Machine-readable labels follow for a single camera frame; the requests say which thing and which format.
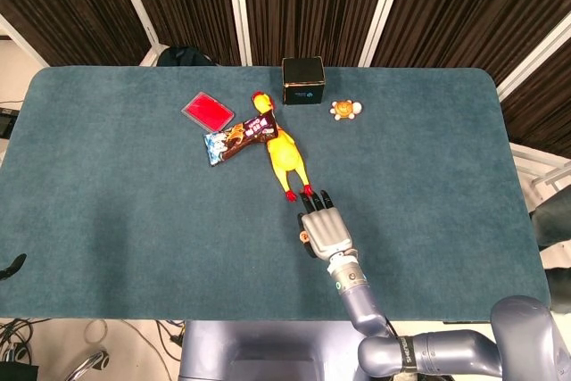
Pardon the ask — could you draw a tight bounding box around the white cable loop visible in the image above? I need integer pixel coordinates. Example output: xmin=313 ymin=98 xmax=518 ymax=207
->
xmin=84 ymin=319 xmax=108 ymax=342

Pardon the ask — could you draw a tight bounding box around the black bag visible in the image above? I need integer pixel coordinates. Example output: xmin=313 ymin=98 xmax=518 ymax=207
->
xmin=155 ymin=45 xmax=219 ymax=68

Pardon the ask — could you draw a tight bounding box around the blue felt table mat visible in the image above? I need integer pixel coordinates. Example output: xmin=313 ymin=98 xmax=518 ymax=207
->
xmin=0 ymin=66 xmax=550 ymax=323

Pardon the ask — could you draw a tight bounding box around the person leg in jeans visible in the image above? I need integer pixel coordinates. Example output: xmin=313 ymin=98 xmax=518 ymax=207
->
xmin=530 ymin=195 xmax=571 ymax=311

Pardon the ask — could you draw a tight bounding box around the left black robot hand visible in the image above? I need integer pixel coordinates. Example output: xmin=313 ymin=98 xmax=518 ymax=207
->
xmin=0 ymin=253 xmax=28 ymax=282

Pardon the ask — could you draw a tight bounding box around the white metal rack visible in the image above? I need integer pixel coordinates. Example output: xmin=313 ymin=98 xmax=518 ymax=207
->
xmin=508 ymin=142 xmax=571 ymax=203

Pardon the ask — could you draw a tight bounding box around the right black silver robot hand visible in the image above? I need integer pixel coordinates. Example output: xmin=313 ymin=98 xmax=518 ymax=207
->
xmin=296 ymin=190 xmax=358 ymax=261

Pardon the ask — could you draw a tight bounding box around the black power cable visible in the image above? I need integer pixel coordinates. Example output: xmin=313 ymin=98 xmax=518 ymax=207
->
xmin=154 ymin=320 xmax=186 ymax=351

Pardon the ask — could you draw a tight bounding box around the yellow rubber chicken toy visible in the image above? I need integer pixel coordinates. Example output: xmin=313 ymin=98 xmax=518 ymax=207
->
xmin=251 ymin=91 xmax=316 ymax=202

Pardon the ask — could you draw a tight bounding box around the brown chocolate snack wrapper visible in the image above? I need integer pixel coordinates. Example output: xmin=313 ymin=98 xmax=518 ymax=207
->
xmin=203 ymin=113 xmax=280 ymax=169

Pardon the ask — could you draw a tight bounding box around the black cube box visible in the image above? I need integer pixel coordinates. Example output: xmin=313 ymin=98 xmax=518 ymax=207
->
xmin=281 ymin=55 xmax=327 ymax=106

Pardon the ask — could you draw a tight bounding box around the blue-grey robot torso base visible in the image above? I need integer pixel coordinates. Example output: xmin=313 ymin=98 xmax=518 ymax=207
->
xmin=178 ymin=320 xmax=371 ymax=381

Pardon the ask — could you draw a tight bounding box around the orange white turtle toy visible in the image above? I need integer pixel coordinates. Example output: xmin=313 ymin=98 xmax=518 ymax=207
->
xmin=329 ymin=99 xmax=364 ymax=122

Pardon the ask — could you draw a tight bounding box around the chrome chair leg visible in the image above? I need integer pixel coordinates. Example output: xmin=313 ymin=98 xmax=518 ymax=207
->
xmin=66 ymin=349 xmax=111 ymax=381

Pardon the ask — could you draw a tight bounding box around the black electronic device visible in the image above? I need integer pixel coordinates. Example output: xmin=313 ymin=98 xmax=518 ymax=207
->
xmin=0 ymin=106 xmax=19 ymax=137

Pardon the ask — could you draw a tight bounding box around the black cable bundle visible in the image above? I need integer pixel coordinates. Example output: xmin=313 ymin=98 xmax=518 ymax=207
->
xmin=0 ymin=318 xmax=50 ymax=362

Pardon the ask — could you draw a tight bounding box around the red card in clear case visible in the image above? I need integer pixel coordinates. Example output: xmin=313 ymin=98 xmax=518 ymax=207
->
xmin=180 ymin=91 xmax=236 ymax=130

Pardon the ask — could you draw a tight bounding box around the black flat box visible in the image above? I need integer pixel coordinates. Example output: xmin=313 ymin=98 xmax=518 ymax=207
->
xmin=0 ymin=365 xmax=40 ymax=381

